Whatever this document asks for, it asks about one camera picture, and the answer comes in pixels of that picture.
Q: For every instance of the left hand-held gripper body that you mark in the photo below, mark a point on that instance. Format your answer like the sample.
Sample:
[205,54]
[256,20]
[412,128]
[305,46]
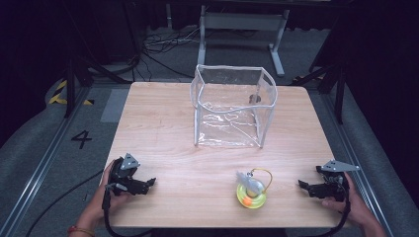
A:
[122,174]

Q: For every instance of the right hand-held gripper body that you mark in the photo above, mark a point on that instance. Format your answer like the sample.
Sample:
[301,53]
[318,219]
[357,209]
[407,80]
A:
[334,186]

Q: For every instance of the clear plastic bag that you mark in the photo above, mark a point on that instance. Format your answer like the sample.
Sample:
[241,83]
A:
[232,108]

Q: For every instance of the person's right hand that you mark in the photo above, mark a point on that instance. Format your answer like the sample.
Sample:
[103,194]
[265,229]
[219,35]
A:
[354,205]

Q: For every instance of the person's left hand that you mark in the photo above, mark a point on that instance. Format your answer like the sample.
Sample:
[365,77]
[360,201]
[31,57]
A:
[101,194]

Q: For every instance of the black tripod stand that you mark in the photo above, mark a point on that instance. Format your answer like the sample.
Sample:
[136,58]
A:
[69,89]
[339,89]

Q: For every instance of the metal floor rail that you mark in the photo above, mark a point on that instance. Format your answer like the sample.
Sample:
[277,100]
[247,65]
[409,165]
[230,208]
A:
[354,154]
[42,168]

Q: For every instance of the white metal table frame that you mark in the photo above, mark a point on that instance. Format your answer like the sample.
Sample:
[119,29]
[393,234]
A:
[242,21]

